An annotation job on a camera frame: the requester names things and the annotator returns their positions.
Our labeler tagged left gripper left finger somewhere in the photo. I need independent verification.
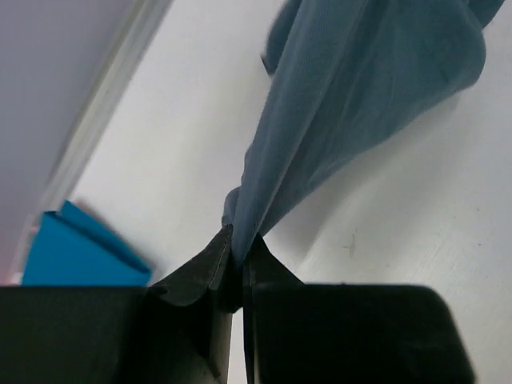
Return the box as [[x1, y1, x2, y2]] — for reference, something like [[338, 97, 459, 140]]
[[1, 226, 232, 383]]

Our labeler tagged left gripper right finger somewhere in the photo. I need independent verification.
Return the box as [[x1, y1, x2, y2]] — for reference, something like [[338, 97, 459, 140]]
[[242, 237, 476, 383]]

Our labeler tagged dark blue-grey t shirt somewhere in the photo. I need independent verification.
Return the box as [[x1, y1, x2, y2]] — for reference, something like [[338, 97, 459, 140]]
[[222, 0, 501, 266]]

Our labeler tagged folded teal t shirt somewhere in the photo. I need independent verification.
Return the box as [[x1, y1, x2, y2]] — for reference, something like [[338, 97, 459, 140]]
[[21, 201, 152, 286]]

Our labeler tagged aluminium rail back edge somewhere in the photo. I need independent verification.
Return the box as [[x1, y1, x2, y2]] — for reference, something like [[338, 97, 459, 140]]
[[35, 0, 177, 209]]

